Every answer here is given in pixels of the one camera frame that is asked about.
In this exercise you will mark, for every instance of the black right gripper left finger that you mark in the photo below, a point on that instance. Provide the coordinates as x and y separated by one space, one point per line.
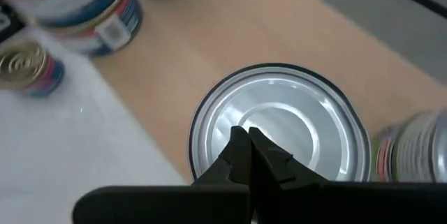
209 199

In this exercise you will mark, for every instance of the gold-lid salmon can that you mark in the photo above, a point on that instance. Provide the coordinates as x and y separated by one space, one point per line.
28 67
70 0
115 32

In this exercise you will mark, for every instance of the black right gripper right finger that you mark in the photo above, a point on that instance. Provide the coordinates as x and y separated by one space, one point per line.
314 203

